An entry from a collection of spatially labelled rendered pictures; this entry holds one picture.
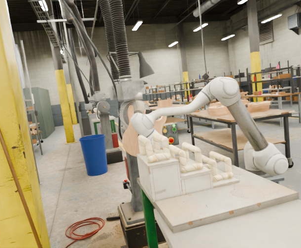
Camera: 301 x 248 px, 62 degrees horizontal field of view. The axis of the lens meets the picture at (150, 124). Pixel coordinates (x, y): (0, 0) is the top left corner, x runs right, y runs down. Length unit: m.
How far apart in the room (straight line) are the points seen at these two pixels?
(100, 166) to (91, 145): 0.43
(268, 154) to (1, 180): 1.75
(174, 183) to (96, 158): 3.75
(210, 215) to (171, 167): 0.28
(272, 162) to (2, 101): 1.78
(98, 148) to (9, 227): 3.04
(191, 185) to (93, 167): 3.81
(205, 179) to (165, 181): 0.20
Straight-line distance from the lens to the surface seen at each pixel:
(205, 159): 1.37
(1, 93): 1.89
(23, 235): 2.08
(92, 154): 4.86
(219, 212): 1.08
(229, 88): 1.62
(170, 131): 2.31
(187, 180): 1.23
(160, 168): 1.17
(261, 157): 1.83
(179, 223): 1.02
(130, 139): 2.07
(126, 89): 1.91
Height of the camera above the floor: 1.43
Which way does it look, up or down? 7 degrees down
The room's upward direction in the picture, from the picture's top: 7 degrees counter-clockwise
